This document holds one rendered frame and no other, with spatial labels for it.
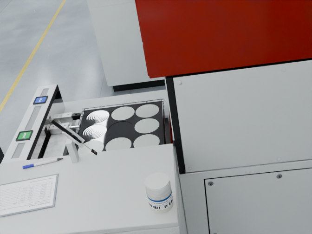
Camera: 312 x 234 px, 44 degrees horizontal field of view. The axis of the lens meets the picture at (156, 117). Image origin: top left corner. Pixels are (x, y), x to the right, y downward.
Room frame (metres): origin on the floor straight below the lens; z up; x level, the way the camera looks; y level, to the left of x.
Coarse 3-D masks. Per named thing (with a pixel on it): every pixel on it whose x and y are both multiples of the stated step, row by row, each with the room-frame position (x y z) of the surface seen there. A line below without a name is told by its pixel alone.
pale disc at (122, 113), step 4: (120, 108) 1.43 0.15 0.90; (124, 108) 1.43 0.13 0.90; (128, 108) 1.42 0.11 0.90; (132, 108) 1.42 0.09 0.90; (112, 112) 1.41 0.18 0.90; (116, 112) 1.41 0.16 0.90; (120, 112) 1.40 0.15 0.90; (124, 112) 1.40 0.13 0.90; (128, 112) 1.39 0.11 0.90; (132, 112) 1.38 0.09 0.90; (112, 116) 1.38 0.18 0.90; (116, 116) 1.38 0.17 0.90; (120, 116) 1.37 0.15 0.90; (124, 116) 1.37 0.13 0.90; (128, 116) 1.36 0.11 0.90
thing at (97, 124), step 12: (108, 108) 1.45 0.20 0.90; (84, 120) 1.39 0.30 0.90; (96, 120) 1.37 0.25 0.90; (108, 120) 1.36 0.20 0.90; (120, 120) 1.34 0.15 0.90; (132, 120) 1.33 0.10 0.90; (84, 132) 1.30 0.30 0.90; (96, 132) 1.29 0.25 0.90; (108, 132) 1.27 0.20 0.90; (120, 132) 1.26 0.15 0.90; (132, 132) 1.24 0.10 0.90; (156, 132) 1.22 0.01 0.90; (132, 144) 1.17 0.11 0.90
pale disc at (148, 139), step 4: (140, 136) 1.21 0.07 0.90; (144, 136) 1.20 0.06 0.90; (148, 136) 1.20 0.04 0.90; (152, 136) 1.19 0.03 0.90; (156, 136) 1.19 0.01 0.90; (136, 140) 1.19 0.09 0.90; (140, 140) 1.18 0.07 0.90; (144, 140) 1.18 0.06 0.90; (148, 140) 1.18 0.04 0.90; (152, 140) 1.17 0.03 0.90; (156, 140) 1.17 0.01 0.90; (136, 144) 1.16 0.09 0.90; (140, 144) 1.16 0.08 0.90; (144, 144) 1.15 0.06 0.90; (148, 144) 1.15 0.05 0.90; (152, 144) 1.15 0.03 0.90; (156, 144) 1.14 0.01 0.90
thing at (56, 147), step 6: (54, 138) 1.32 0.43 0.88; (60, 138) 1.31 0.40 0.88; (66, 138) 1.31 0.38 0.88; (48, 144) 1.29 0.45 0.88; (54, 144) 1.28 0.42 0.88; (60, 144) 1.27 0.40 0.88; (48, 150) 1.25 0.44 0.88; (54, 150) 1.24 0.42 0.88; (60, 150) 1.23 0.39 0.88; (66, 150) 1.25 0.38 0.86; (48, 156) 1.21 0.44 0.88; (54, 156) 1.20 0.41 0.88
